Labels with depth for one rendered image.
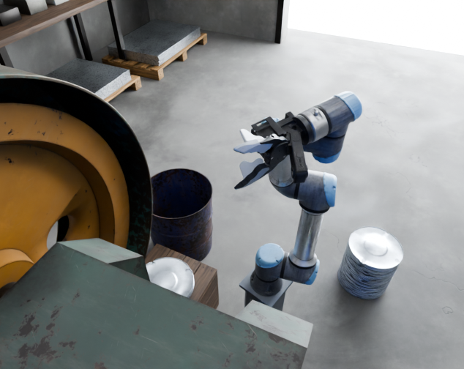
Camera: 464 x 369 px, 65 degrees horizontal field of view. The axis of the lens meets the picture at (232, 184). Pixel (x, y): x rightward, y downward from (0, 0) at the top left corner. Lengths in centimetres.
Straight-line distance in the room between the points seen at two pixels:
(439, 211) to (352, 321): 118
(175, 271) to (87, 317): 139
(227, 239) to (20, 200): 184
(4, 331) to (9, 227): 27
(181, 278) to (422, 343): 133
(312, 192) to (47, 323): 97
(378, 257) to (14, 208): 179
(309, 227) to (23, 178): 99
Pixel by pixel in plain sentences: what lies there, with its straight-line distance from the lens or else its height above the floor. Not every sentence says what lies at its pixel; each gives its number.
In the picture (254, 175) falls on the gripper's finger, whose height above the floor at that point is 139.
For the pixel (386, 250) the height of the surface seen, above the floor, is 32.
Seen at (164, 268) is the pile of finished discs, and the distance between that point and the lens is 191.
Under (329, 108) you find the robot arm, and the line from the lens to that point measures 87.
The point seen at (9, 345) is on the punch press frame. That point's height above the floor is 150.
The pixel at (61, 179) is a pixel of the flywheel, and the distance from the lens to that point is 83.
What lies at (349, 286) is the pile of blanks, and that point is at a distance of 230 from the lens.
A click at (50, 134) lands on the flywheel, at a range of 73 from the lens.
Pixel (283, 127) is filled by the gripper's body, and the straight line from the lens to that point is 85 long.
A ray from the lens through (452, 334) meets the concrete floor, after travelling 245.
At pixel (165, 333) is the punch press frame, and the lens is 49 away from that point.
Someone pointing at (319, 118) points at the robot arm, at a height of 149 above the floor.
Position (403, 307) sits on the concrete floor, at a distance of 241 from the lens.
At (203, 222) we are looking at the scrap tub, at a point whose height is 36.
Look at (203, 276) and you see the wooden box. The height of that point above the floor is 35.
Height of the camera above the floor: 194
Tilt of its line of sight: 43 degrees down
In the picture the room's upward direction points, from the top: straight up
